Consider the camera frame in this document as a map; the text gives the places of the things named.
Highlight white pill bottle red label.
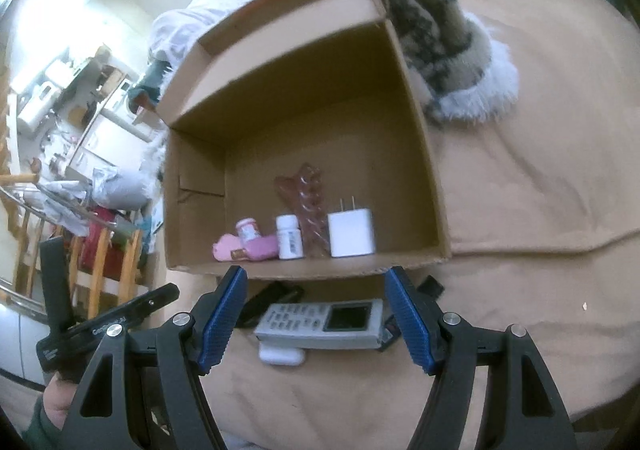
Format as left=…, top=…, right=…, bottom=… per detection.
left=236, top=217, right=262, bottom=251

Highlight thick black pen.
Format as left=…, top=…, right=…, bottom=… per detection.
left=235, top=287, right=281, bottom=328

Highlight fluffy patterned blanket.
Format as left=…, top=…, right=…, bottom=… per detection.
left=142, top=0, right=520, bottom=181

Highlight yellow wooden rack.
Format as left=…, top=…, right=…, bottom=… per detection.
left=0, top=220, right=146, bottom=315

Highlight white pill bottle blue label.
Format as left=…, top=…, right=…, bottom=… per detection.
left=276, top=215, right=303, bottom=261

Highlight white kitchen cabinet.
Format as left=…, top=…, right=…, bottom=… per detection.
left=65, top=115, right=156, bottom=181

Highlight hanging white clothes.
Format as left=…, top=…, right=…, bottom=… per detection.
left=35, top=177, right=101, bottom=231

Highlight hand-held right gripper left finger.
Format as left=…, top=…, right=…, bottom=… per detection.
left=57, top=265, right=249, bottom=450

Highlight white earbuds case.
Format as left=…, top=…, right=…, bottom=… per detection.
left=258, top=344, right=307, bottom=367

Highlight cardboard box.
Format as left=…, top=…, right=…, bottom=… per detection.
left=156, top=0, right=453, bottom=281

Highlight person's left forearm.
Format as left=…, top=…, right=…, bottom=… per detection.
left=20, top=395, right=68, bottom=450

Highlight grey remote control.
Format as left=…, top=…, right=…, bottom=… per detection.
left=254, top=299, right=385, bottom=351

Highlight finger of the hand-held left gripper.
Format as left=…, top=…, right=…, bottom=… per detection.
left=122, top=282, right=181, bottom=321
left=40, top=237, right=76, bottom=335

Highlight person's left hand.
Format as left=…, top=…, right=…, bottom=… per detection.
left=42, top=370, right=83, bottom=428

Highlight grey plastic bag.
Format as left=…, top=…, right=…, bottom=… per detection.
left=92, top=166, right=153, bottom=211

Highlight pink soft pouch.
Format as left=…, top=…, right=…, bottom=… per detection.
left=212, top=234, right=279, bottom=261

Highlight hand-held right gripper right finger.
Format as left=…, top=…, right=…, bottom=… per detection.
left=384, top=265, right=571, bottom=450

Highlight black pen metal tip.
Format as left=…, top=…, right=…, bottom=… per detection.
left=265, top=280, right=304, bottom=303

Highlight long black pen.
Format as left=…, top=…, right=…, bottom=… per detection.
left=377, top=276, right=445, bottom=352

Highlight white charger plug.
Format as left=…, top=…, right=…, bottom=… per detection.
left=327, top=196, right=375, bottom=258

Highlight white water heater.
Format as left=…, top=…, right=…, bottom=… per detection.
left=17, top=80, right=56, bottom=131

